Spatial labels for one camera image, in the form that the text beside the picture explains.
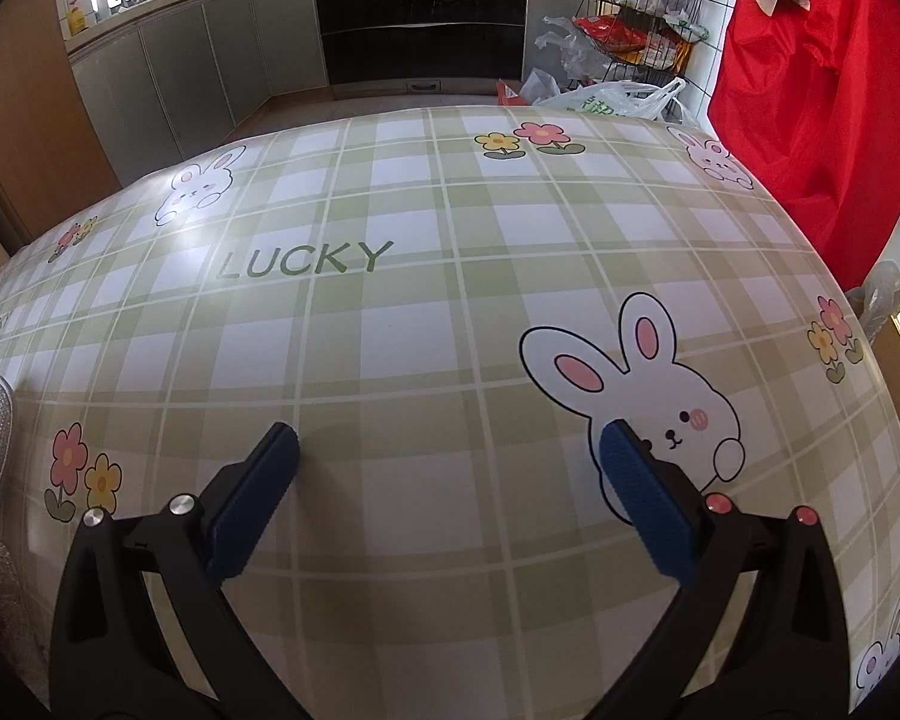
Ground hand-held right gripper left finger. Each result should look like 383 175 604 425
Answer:
51 421 305 720

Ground grey lower kitchen cabinets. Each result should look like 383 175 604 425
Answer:
67 0 331 188

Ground white green print plastic bag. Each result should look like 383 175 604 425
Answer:
529 77 698 125

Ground red apron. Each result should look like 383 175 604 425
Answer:
709 0 900 290

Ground clear crumpled plastic bag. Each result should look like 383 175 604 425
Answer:
532 11 608 83

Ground brown cardboard box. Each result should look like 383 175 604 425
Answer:
866 307 900 421

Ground large clear plastic bag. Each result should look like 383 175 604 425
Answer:
844 261 900 331

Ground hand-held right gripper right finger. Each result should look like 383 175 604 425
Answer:
589 420 850 720

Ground black built-in oven stove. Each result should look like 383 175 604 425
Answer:
311 0 532 91

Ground black wire storage rack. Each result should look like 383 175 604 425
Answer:
570 0 713 91

